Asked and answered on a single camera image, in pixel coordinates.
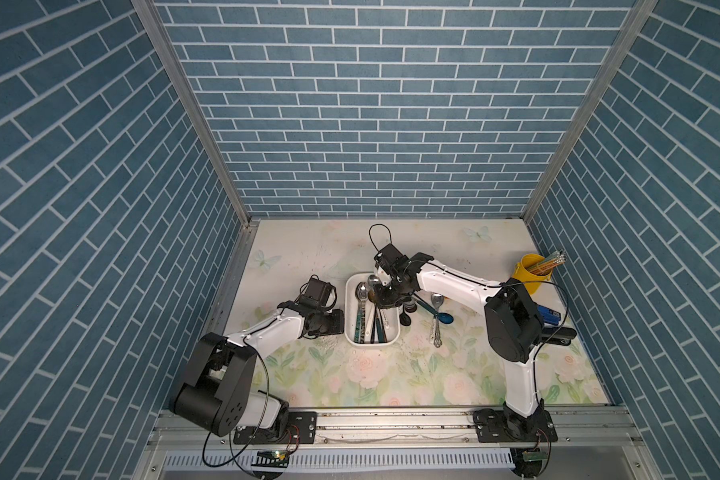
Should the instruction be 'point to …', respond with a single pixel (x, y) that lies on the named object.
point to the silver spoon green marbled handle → (361, 293)
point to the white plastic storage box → (390, 316)
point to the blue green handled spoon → (442, 317)
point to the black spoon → (404, 318)
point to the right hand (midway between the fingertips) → (379, 305)
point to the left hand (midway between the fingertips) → (347, 326)
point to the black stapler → (558, 335)
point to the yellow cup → (523, 274)
